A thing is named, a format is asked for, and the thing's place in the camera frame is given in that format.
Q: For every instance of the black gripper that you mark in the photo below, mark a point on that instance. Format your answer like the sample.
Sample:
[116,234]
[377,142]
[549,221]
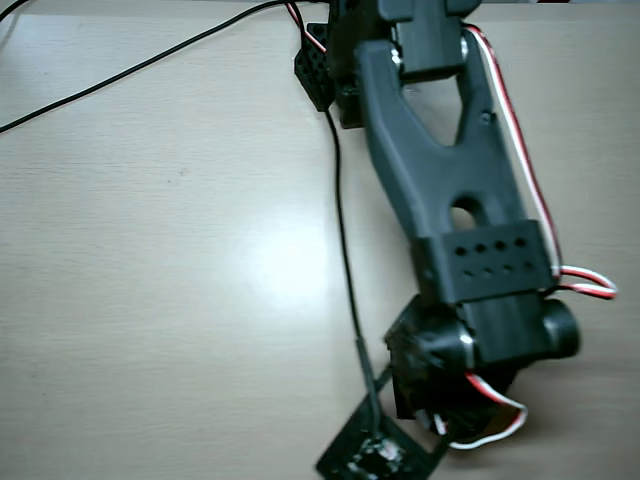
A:
[492,400]

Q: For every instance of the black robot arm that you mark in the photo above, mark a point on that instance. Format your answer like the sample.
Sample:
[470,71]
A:
[430,165]

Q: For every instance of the black camera mount with board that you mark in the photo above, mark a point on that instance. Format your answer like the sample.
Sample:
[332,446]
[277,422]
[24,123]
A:
[350,445]

